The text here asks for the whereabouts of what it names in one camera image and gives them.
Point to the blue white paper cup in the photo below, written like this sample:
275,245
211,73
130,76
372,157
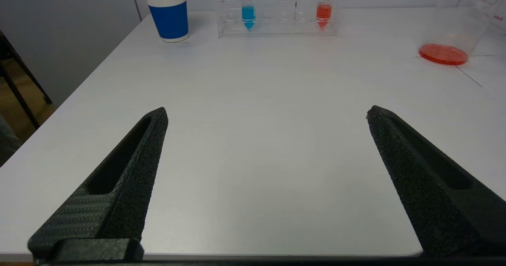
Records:
170,19

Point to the person in grey trousers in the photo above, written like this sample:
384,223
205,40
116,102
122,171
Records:
7,143

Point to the black metal chair frame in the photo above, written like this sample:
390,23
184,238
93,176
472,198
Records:
23,80

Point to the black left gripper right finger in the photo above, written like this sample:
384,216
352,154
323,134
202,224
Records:
435,202

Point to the test tube with orange pigment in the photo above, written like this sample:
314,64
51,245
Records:
323,13

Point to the clear acrylic test tube rack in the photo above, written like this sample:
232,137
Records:
276,25

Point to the test tube with blue pigment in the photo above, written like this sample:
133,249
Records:
248,15

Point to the clear glass beaker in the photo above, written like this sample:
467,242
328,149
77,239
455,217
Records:
442,54

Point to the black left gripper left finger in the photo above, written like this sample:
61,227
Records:
130,187

